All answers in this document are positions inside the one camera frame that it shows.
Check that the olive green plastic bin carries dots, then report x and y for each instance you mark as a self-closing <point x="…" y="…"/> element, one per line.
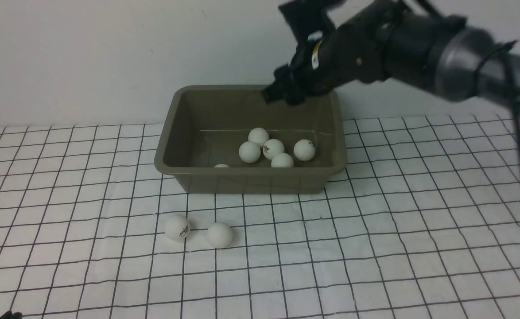
<point x="206" y="125"/>

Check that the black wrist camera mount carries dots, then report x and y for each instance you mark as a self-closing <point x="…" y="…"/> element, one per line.
<point x="306" y="17"/>

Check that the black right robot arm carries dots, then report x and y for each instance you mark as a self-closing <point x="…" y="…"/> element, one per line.
<point x="438" y="54"/>

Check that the black object at corner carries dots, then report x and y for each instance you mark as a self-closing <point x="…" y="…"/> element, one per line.
<point x="11" y="315"/>

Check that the white table-tennis ball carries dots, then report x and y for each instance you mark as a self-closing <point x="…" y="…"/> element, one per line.
<point x="219" y="235"/>
<point x="259" y="136"/>
<point x="271" y="148"/>
<point x="249" y="152"/>
<point x="304" y="150"/>
<point x="282" y="160"/>

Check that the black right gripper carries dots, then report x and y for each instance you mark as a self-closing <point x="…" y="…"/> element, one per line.
<point x="353" y="52"/>

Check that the white black-grid tablecloth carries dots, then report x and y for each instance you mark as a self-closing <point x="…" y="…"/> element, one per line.
<point x="423" y="223"/>

